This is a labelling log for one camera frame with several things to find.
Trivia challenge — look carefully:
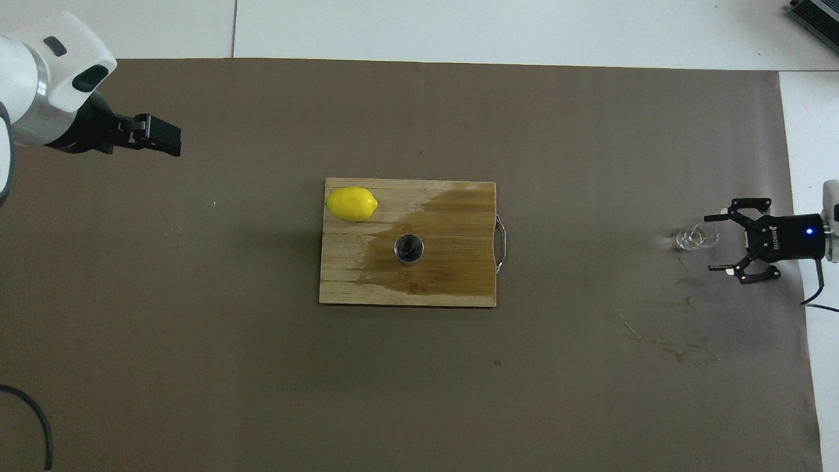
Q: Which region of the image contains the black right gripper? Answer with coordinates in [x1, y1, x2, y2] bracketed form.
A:
[705, 197, 828, 285]

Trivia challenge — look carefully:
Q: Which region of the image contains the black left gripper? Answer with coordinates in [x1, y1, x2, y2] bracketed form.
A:
[46, 92, 182, 158]

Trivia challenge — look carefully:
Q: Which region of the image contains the small clear glass beaker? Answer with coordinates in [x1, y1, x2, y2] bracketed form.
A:
[675, 222, 720, 251]

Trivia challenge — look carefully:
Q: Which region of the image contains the steel double jigger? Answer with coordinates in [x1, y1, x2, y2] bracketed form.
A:
[394, 233, 425, 265]

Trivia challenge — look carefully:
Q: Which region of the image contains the yellow lemon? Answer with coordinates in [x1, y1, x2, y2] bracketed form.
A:
[326, 187, 380, 223]

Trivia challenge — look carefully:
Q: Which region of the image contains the brown paper table mat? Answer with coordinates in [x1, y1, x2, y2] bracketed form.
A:
[0, 58, 823, 472]

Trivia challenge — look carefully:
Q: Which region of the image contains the grey ribbed metal device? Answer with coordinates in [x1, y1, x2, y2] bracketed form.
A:
[787, 0, 839, 54]

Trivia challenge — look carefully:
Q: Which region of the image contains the wooden cutting board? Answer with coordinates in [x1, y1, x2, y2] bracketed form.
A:
[319, 177, 507, 308]

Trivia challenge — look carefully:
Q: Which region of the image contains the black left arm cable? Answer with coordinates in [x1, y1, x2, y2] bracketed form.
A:
[0, 105, 54, 472]

